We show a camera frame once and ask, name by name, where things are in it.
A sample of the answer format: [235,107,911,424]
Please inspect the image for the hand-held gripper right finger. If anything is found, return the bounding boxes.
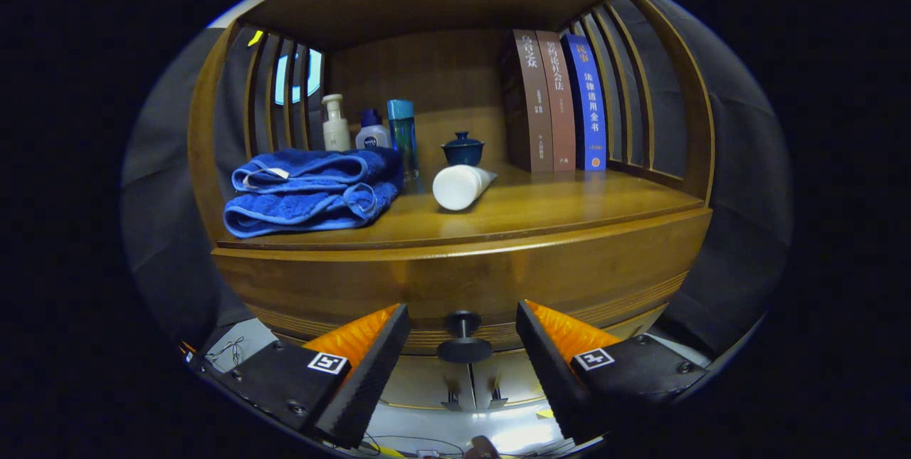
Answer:
[515,300,709,444]

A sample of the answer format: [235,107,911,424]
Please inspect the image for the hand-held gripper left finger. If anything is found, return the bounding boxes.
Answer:
[199,302,412,450]

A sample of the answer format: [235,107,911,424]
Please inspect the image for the white tube with green print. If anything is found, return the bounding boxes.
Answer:
[432,164,498,212]

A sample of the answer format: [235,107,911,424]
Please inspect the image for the wooden cabinet door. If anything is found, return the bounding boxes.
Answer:
[470,356,550,411]
[377,356,474,411]

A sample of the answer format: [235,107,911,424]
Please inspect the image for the wooden countertop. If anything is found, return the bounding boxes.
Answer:
[217,162,705,252]

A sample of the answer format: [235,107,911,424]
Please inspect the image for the folded blue towel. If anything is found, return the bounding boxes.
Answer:
[223,147,404,239]

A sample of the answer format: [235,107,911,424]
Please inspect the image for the blue lidded teacup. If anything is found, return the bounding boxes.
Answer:
[441,132,485,167]

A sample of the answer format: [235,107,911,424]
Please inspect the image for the teal clear bottle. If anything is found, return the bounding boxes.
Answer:
[386,100,420,182]

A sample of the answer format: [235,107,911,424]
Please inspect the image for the white bottle with blue cap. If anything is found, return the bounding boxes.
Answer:
[355,109,391,150]

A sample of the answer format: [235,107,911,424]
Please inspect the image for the white pump bottle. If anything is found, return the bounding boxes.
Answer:
[322,94,352,152]

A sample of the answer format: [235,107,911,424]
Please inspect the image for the reddish brown book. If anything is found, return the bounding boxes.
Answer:
[535,31,577,173]

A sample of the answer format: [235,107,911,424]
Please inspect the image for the dark brown book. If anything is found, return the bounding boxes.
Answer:
[502,29,554,174]

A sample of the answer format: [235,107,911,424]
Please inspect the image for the blue book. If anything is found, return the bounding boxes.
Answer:
[561,33,608,172]

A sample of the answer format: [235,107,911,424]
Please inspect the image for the floor cables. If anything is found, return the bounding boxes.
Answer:
[206,334,570,459]

